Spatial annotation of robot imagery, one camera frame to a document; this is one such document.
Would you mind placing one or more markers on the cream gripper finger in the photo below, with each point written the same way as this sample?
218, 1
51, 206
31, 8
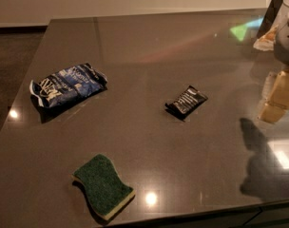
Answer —
266, 41

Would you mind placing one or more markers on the green and yellow sponge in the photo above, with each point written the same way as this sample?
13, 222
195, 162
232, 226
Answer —
105, 191

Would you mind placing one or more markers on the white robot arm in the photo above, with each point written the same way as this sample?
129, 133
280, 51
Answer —
277, 15

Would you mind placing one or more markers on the blue chip bag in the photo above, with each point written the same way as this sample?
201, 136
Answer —
68, 85

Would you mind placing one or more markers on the black snack packet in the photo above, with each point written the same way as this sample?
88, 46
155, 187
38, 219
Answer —
186, 103

